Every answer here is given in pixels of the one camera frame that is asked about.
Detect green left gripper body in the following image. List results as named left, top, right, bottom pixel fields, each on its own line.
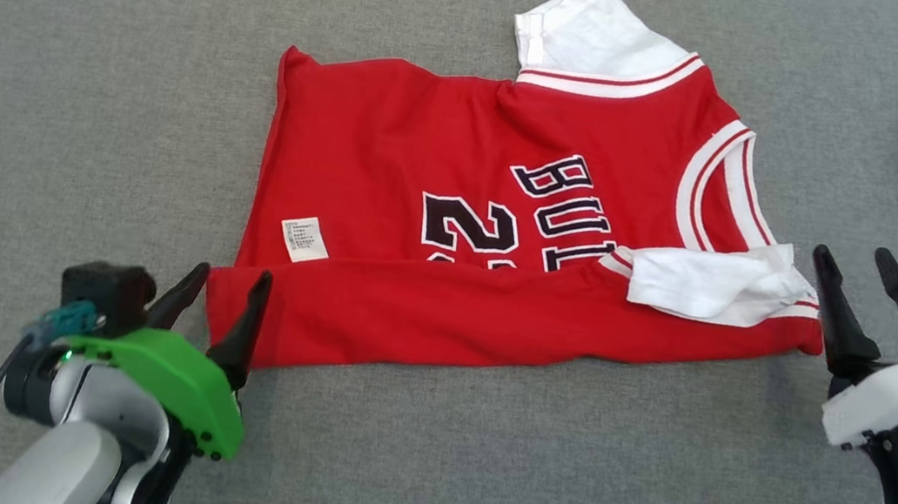
left=50, top=317, right=258, bottom=464

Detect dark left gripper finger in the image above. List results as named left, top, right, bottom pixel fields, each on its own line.
left=202, top=264, right=276, bottom=395
left=144, top=255, right=212, bottom=337

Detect red basketball jersey white sleeves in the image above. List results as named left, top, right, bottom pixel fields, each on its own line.
left=195, top=0, right=871, bottom=447

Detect teal camera cable connector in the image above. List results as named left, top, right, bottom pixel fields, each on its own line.
left=21, top=292, right=109, bottom=358

